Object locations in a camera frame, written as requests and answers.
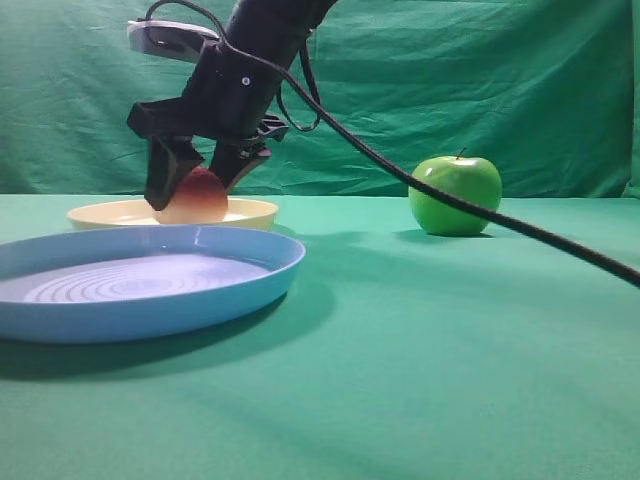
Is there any green apple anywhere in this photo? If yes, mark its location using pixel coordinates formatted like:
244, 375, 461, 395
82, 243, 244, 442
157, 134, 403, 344
408, 153, 503, 237

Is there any red-yellow round bread bun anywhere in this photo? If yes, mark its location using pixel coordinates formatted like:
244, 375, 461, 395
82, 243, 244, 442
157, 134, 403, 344
154, 167, 228, 224

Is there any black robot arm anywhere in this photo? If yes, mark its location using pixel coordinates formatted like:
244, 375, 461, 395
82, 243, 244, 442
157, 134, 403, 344
127, 1, 333, 211

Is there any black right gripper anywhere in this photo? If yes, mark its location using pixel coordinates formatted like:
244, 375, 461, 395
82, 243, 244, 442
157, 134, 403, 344
127, 41, 288, 211

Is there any green table cloth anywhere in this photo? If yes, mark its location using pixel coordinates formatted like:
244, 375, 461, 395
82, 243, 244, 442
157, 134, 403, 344
1, 196, 639, 479

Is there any thin black cable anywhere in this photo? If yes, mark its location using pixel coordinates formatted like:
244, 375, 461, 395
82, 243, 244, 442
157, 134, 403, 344
275, 29, 322, 133

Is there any blue plastic plate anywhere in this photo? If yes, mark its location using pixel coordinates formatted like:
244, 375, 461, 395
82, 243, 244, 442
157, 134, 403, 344
1, 225, 306, 344

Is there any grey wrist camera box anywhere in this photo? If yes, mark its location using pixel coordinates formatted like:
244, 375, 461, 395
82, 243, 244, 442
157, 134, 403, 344
126, 19, 220, 63

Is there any yellow plastic plate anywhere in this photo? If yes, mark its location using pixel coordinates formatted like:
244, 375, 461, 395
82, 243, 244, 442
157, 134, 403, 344
67, 197, 279, 230

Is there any green backdrop cloth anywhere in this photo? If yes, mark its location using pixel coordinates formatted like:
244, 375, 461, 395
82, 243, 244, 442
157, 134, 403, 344
1, 1, 639, 197

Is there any thick black braided cable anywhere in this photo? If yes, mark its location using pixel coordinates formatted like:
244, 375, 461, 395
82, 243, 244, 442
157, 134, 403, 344
146, 0, 640, 290

